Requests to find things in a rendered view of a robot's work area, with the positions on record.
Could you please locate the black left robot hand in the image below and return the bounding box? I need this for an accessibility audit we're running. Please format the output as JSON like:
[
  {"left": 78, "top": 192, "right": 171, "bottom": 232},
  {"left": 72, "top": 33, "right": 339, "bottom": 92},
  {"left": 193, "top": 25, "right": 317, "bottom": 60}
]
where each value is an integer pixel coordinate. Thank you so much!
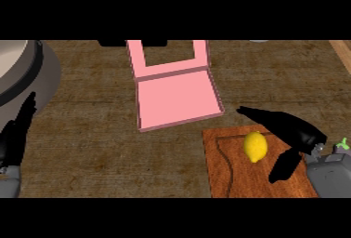
[{"left": 0, "top": 91, "right": 38, "bottom": 170}]

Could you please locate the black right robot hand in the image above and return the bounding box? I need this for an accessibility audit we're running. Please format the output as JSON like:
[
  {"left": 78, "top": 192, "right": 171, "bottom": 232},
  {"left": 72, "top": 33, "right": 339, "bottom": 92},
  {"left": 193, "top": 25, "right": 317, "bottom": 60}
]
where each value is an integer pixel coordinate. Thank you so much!
[{"left": 235, "top": 105, "right": 329, "bottom": 184}]

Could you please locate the yellow lemon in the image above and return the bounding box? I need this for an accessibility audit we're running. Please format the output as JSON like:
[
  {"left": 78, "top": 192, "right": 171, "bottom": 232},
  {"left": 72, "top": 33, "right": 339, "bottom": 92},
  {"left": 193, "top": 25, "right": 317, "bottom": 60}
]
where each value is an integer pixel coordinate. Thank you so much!
[{"left": 243, "top": 130, "right": 269, "bottom": 164}]

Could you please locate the brown wooden cutting board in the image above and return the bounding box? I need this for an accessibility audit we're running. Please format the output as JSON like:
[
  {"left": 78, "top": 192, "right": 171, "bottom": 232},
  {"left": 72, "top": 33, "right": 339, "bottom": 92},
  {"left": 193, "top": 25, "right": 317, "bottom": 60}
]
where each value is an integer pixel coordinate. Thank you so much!
[{"left": 202, "top": 124, "right": 320, "bottom": 199}]

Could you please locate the pink open box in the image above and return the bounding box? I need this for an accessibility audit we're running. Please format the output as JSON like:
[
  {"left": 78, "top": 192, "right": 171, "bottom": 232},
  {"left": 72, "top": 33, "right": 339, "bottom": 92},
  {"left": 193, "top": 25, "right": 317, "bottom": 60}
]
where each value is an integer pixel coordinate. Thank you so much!
[{"left": 125, "top": 40, "right": 226, "bottom": 133}]

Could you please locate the large grey round pot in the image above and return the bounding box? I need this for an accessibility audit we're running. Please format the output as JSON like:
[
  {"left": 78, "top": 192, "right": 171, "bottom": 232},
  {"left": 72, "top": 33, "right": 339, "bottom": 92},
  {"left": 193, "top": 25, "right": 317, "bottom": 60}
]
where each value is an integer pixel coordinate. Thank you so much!
[{"left": 0, "top": 40, "right": 64, "bottom": 120}]

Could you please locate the pale wooden strip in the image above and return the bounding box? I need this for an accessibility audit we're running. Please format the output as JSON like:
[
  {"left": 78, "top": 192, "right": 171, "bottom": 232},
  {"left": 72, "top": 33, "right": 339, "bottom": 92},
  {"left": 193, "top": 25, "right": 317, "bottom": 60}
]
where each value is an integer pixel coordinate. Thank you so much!
[{"left": 327, "top": 40, "right": 351, "bottom": 75}]

